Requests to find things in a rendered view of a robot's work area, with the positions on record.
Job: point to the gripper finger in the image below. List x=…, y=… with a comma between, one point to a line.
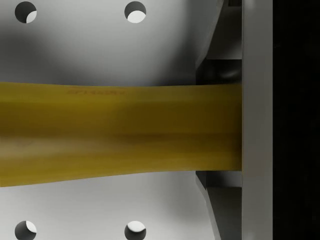
x=220, y=72
x=222, y=190

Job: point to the yellow bowl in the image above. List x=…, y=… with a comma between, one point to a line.
x=120, y=132

